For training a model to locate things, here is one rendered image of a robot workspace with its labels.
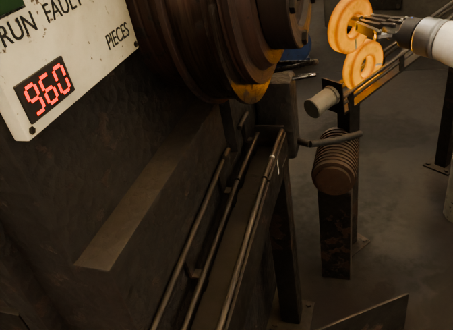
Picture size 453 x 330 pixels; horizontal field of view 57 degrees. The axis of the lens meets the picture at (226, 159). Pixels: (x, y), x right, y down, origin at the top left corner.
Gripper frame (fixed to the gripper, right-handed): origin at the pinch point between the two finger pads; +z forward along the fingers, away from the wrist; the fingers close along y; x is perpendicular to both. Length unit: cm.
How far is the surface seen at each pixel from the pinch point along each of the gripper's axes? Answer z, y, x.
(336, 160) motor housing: -10.5, -17.4, -33.3
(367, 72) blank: -1.2, 7.4, -18.6
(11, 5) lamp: -25, -85, 33
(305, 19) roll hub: -18.7, -37.3, 15.4
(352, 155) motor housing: -11.0, -10.7, -35.1
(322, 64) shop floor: 116, 121, -93
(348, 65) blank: -0.9, -1.2, -13.0
